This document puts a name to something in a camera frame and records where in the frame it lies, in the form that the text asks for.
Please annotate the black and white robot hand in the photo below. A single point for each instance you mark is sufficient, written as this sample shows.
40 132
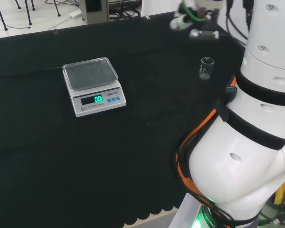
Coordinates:
205 34

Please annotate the small clear glass beaker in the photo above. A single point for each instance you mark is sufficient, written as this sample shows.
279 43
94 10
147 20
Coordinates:
205 71

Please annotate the pale board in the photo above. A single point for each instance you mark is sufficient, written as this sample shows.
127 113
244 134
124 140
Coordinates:
156 7

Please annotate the blue usb plug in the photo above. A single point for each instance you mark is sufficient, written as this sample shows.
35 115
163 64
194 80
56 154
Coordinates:
231 89

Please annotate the grey metal tower box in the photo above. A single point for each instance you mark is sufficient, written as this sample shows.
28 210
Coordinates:
97 16

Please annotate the black bench cloth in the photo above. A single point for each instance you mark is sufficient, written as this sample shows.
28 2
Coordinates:
133 142

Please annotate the white electronic balance steel pan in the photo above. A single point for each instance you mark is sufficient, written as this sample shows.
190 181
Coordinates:
95 107

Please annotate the yellow stop button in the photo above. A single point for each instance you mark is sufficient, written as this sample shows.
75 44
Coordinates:
281 194

